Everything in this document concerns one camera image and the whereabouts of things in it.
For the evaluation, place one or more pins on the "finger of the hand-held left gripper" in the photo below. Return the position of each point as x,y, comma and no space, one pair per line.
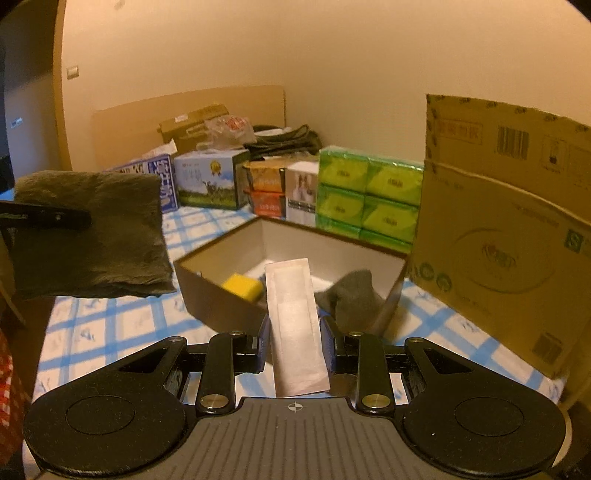
51,216

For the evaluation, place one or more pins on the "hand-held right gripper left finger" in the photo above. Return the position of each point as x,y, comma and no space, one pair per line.
263,344

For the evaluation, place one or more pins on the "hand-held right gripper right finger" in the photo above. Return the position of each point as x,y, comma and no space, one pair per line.
327,344

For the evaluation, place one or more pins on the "white packet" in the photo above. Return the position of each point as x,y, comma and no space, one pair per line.
295,323

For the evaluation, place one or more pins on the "grey cloth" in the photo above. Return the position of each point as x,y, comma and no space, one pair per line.
353,295

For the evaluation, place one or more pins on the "yellow sponge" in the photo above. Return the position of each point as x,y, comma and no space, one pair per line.
242,286

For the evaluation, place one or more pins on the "dark green cloth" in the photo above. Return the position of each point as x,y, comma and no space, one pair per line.
106,249

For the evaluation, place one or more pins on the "brown storage box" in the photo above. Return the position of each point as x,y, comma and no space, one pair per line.
295,244

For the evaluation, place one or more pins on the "cartoon printed box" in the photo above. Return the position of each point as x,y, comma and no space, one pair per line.
167,184

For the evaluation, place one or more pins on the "blue checked bed sheet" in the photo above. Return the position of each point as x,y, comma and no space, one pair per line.
115,327

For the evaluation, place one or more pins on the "red orange box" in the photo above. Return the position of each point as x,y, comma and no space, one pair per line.
265,204

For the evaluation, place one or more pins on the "stack of green tissue packs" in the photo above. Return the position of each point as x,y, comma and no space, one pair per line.
369,198

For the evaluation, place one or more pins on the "white photo box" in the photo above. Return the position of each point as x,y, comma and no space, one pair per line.
301,194

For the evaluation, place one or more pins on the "brown cardboard box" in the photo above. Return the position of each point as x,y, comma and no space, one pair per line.
184,129

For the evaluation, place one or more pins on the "blue milk carton box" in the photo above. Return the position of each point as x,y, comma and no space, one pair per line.
210,180

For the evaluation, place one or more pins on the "red patterned cloth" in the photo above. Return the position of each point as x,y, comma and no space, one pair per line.
11,387

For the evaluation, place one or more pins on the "clear plastic bag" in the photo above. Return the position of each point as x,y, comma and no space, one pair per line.
228,131

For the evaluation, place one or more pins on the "large cardboard box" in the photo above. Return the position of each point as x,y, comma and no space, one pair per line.
498,240

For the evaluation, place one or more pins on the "wooden door frame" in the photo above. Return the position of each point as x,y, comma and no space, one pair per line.
63,92

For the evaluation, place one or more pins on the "wall switch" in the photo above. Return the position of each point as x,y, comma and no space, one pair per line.
72,72

